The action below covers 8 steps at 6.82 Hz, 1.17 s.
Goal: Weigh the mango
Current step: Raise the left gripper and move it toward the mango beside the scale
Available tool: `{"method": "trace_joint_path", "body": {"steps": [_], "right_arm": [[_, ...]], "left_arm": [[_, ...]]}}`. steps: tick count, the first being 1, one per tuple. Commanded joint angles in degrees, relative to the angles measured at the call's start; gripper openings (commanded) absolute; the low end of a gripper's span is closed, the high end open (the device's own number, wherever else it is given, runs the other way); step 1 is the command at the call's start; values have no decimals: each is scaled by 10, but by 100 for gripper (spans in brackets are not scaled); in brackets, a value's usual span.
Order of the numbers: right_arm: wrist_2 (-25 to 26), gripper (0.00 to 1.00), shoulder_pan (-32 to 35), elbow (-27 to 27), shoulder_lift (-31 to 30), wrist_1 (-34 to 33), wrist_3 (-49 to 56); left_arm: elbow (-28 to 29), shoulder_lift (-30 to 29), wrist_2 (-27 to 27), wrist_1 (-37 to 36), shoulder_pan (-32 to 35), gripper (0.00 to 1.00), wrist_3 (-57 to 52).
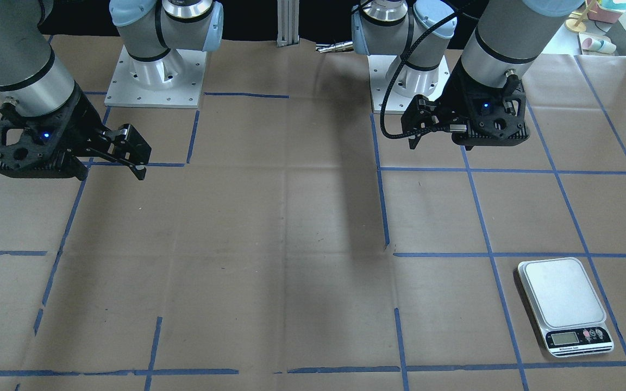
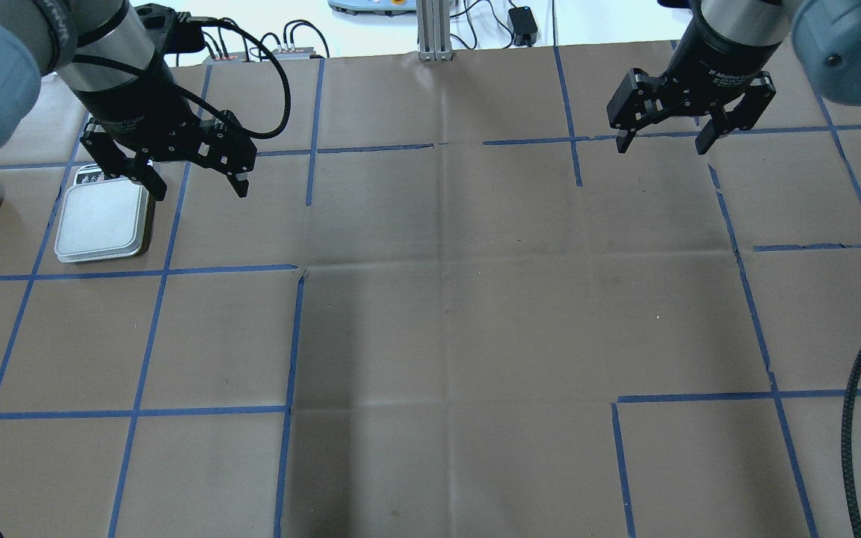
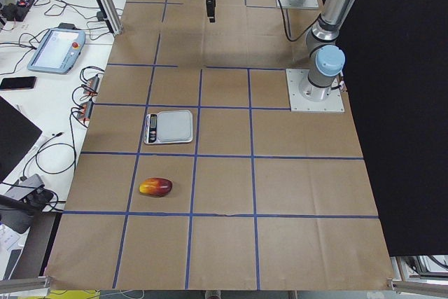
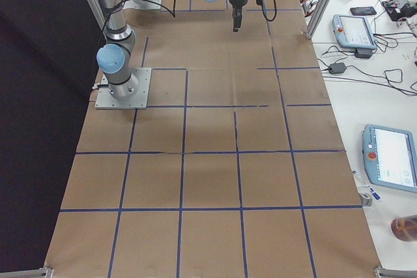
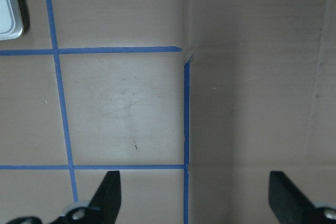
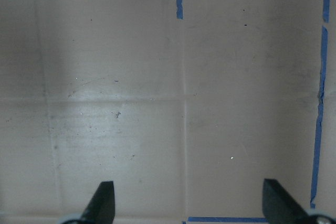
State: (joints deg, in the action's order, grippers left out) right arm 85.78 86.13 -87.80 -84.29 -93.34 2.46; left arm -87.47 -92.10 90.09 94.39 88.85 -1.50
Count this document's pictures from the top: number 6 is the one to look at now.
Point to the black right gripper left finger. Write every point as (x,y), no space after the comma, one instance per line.
(101,207)

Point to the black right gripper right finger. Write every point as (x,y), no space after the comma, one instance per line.
(278,206)

